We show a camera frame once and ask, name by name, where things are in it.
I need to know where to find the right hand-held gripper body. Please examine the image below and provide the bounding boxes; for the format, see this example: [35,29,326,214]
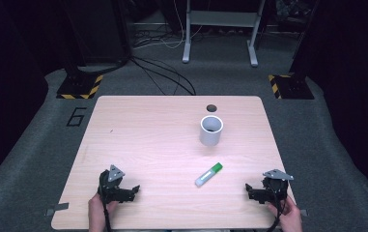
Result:
[260,168,295,205]

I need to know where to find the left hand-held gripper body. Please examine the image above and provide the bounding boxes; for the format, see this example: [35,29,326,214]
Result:
[97,164,134,205]

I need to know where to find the green capped marker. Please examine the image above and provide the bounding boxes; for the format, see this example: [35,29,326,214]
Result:
[194,161,224,189]

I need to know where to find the white cup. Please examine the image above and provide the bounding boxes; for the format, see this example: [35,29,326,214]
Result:
[199,115,224,147]

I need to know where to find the person's left hand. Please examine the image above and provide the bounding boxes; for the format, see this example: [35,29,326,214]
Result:
[87,192,119,226]

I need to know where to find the person's right hand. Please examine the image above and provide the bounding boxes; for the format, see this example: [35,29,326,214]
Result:
[267,195,303,226]

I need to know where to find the black stand with striped base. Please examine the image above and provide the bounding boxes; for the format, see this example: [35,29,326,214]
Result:
[267,0,321,101]
[55,0,104,101]

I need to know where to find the dark curtain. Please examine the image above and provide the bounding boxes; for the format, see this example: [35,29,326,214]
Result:
[303,0,368,211]
[0,0,67,197]

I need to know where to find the dark cabinet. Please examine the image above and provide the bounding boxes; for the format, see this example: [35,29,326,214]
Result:
[74,0,131,67]

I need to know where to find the dark equipment pile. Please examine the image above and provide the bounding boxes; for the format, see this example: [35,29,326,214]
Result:
[272,0,316,22]

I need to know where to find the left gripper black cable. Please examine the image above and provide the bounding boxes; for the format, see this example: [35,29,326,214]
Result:
[99,189,113,232]

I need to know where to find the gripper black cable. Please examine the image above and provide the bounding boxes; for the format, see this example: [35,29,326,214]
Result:
[99,189,113,232]
[266,189,287,232]

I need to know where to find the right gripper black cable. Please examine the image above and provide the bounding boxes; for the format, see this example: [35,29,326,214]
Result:
[266,189,287,232]

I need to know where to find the black floor cables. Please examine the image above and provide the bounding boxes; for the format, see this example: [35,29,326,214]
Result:
[128,55,197,97]

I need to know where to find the white floor cable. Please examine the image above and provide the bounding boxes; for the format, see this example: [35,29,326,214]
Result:
[132,0,205,50]

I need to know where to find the white metal desk frame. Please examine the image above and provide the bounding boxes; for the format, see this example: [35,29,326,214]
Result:
[182,0,267,69]

